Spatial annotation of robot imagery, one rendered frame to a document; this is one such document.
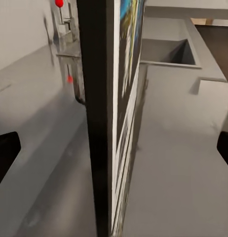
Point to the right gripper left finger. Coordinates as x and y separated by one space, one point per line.
9 148

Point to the drop in sink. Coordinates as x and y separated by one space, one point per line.
164 41

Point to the poster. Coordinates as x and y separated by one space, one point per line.
110 40

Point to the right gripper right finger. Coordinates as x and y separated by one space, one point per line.
222 145

